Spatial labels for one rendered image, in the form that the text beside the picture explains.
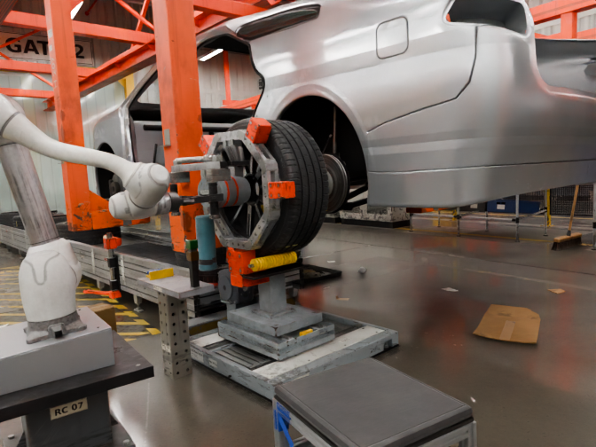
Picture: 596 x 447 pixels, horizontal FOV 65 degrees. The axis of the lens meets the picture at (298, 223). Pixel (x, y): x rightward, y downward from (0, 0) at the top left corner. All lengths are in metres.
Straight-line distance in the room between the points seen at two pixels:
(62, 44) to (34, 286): 3.03
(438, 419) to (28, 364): 1.21
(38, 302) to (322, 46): 1.68
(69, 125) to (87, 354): 2.90
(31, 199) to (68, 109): 2.52
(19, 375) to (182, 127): 1.43
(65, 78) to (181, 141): 2.04
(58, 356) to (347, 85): 1.64
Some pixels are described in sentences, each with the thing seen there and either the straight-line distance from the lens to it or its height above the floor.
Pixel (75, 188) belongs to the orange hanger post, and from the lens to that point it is 4.36.
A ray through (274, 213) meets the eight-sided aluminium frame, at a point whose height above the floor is 0.75.
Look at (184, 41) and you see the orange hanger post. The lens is 2.68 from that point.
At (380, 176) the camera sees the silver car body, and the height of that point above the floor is 0.88.
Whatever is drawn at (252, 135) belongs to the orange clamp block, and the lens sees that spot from 2.05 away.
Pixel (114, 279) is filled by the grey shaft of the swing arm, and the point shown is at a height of 0.20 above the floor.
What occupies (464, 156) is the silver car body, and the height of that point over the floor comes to 0.95.
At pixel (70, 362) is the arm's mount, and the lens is 1.74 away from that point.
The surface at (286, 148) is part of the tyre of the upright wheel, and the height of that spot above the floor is 1.02.
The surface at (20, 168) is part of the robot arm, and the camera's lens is 1.95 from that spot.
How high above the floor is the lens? 0.92
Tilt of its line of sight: 6 degrees down
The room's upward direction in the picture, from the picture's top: 3 degrees counter-clockwise
